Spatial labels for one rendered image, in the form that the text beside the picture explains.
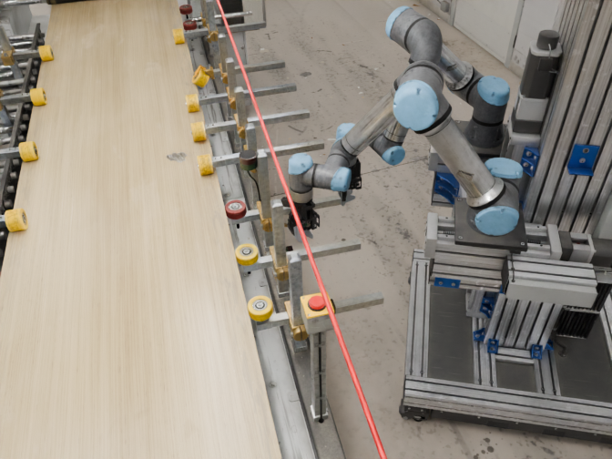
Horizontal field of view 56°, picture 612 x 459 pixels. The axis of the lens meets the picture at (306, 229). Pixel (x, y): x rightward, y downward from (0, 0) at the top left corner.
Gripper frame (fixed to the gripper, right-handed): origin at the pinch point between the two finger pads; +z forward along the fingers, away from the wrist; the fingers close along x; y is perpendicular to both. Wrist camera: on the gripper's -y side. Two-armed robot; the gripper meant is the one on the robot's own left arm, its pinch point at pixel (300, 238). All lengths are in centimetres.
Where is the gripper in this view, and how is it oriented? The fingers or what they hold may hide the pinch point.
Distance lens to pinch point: 203.5
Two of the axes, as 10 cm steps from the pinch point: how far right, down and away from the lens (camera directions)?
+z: 0.3, 7.3, 6.8
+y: 5.6, 5.5, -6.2
